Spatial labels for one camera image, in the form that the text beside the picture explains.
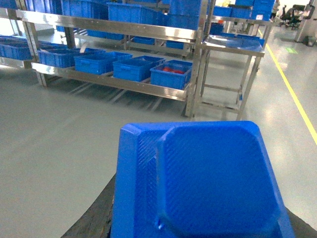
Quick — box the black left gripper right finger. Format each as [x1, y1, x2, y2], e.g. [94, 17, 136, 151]
[286, 208, 317, 238]

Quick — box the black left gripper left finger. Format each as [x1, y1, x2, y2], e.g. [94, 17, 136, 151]
[62, 176, 116, 238]

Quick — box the blue block part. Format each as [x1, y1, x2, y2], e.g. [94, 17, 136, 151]
[111, 121, 295, 238]

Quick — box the blue plastic bin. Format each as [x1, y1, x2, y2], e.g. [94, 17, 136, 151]
[113, 56, 165, 82]

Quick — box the blue bin with red contents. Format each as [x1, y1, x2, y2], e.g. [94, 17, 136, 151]
[150, 59, 193, 90]

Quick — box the steel shelf rack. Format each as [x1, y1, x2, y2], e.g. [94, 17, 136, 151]
[0, 0, 209, 117]

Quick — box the steel side table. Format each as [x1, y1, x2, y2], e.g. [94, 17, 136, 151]
[193, 35, 265, 120]

